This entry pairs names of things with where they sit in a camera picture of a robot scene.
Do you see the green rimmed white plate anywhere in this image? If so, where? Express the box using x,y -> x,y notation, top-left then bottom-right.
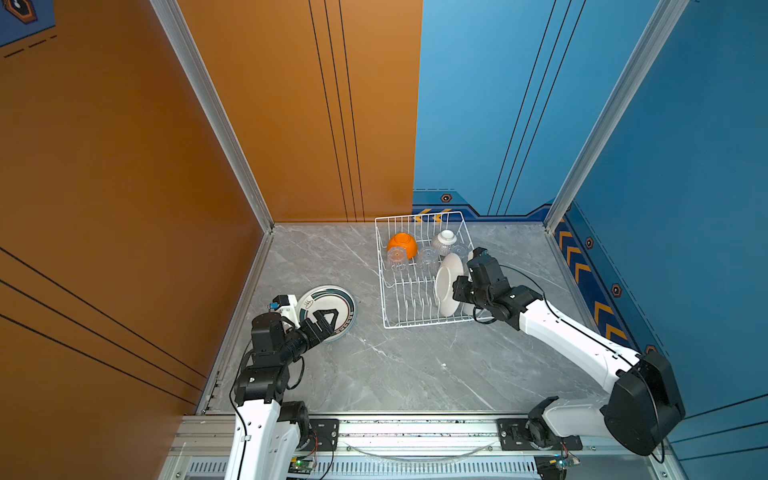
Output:
297,285 -> 357,342

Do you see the white wire dish rack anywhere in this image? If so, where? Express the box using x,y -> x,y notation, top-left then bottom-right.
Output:
374,210 -> 474,329

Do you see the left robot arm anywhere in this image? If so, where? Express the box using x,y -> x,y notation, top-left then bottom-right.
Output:
225,295 -> 339,479

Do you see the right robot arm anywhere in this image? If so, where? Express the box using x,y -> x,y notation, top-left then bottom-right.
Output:
450,248 -> 686,456

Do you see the white small bowl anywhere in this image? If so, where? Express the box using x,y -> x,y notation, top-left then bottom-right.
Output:
431,229 -> 457,257

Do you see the clear glass cup right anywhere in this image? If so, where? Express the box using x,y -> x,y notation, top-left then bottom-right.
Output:
417,247 -> 440,268

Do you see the clear glass cup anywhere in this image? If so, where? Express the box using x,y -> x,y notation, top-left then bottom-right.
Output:
387,246 -> 409,269
417,247 -> 440,268

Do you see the orange bowl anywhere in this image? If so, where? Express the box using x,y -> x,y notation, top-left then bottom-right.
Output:
387,232 -> 418,259

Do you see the clear glass cup left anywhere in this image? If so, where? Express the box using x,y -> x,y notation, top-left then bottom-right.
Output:
387,246 -> 409,269

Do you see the left circuit board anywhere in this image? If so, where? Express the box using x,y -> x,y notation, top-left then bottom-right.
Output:
288,457 -> 317,476

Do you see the circuit board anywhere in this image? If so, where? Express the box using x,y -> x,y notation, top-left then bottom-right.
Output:
534,456 -> 581,480
288,457 -> 317,476

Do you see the right circuit board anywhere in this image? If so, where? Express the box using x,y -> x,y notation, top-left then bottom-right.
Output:
534,456 -> 581,480

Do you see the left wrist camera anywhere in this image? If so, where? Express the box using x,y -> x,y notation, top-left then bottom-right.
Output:
268,294 -> 300,319

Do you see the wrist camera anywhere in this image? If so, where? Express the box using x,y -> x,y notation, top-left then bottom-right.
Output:
468,247 -> 487,261
268,294 -> 300,319

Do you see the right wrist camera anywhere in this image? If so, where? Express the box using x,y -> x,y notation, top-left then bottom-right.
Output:
468,247 -> 487,261

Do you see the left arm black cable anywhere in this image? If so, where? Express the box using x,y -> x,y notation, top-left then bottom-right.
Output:
227,317 -> 307,480

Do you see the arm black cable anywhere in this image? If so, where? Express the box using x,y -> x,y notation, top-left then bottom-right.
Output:
227,317 -> 307,480
470,263 -> 667,464

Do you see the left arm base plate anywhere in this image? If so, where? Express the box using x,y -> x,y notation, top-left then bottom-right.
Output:
298,417 -> 340,452

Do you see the aluminium front rail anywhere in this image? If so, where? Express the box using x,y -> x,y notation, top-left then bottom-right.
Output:
157,411 -> 688,480

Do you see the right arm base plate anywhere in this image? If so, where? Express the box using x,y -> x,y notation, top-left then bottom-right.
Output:
496,417 -> 583,451

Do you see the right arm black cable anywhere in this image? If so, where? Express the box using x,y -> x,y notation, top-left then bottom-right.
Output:
470,263 -> 667,464

